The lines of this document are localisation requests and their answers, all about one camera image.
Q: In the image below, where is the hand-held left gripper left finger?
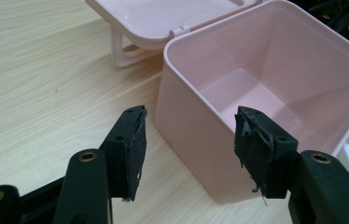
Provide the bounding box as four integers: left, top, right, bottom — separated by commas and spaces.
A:
99, 105, 148, 203

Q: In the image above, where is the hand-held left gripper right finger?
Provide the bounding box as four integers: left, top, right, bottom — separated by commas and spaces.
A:
233, 105, 300, 206

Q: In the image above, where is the pink plastic storage box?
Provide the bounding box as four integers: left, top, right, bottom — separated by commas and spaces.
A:
84, 0, 349, 204

